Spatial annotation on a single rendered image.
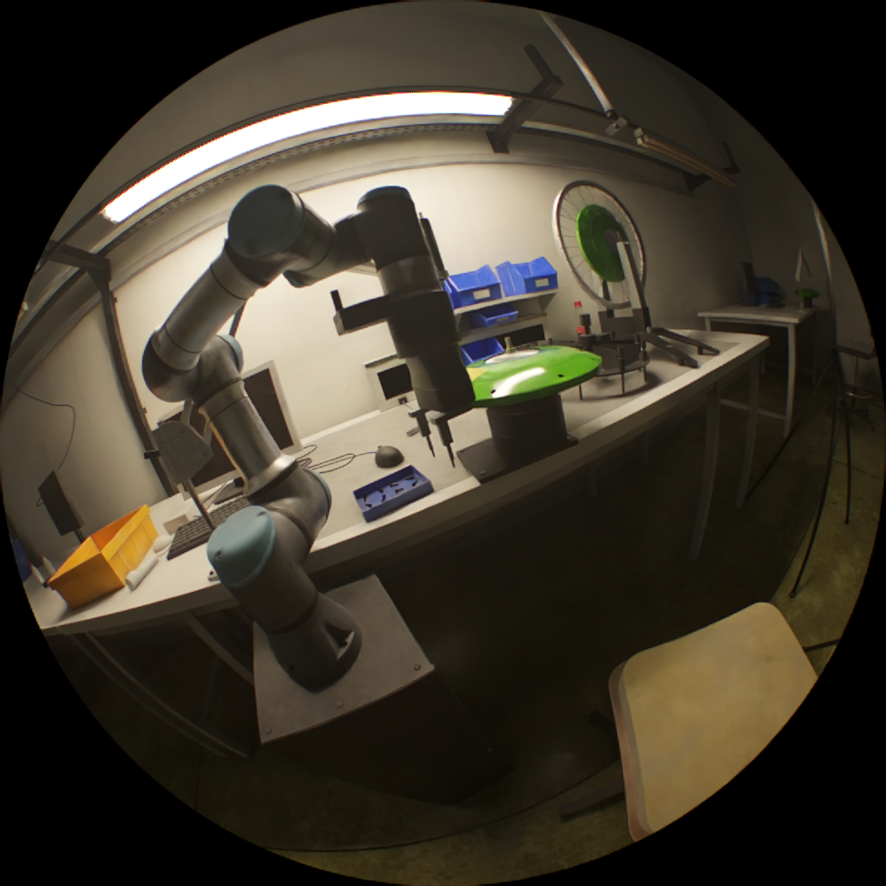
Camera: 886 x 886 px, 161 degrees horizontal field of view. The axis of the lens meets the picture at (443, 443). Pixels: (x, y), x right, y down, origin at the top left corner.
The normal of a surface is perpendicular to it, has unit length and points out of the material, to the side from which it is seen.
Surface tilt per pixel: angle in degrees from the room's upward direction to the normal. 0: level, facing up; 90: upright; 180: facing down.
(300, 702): 0
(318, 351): 90
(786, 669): 0
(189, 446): 90
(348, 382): 90
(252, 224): 89
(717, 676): 0
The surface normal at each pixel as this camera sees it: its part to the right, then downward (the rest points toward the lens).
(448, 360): 0.51, 0.36
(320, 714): -0.28, -0.90
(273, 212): 0.08, 0.32
